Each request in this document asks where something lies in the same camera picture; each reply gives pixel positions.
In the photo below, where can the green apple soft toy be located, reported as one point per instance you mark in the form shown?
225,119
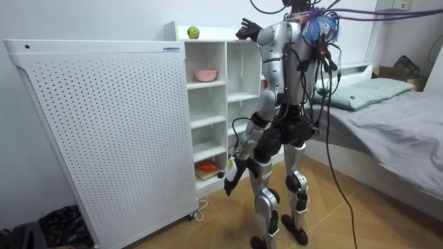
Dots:
193,32

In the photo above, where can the wooden board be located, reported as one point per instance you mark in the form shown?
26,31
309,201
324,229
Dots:
204,174

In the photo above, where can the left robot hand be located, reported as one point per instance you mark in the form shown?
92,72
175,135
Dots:
231,173

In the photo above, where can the white perforated panel appliance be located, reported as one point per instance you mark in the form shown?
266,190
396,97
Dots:
104,121

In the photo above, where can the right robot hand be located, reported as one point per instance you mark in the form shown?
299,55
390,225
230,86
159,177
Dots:
252,28

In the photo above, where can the orange soft toy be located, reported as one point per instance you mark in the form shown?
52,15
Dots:
207,167

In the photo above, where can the green pillow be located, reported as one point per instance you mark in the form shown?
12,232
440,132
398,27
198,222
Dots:
384,86
349,98

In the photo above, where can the small black ball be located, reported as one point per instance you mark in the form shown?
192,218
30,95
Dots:
221,175

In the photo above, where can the black bag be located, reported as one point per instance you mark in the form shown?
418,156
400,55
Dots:
407,66

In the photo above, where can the dark grey seat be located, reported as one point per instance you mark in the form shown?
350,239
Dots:
24,237

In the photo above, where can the robot legs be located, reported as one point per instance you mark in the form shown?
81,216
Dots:
264,207

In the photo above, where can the white wall box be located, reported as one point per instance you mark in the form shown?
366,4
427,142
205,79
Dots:
398,4

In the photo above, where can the grey bed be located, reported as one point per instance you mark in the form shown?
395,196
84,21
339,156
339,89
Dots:
398,138

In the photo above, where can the pink bowl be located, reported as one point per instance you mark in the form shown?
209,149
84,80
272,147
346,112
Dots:
205,75

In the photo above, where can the cardboard box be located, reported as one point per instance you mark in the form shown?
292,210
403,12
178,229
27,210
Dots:
389,73

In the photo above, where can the robot body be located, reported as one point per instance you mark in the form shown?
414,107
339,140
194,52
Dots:
296,86

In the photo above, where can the dark red soft toy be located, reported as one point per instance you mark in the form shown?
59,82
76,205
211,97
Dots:
241,34

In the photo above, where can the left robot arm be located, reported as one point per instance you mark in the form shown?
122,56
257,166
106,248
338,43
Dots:
273,69

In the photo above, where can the dark patterned cloth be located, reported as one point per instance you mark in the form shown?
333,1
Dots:
65,224

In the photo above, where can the white shelf unit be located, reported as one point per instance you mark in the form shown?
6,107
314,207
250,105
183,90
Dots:
225,69

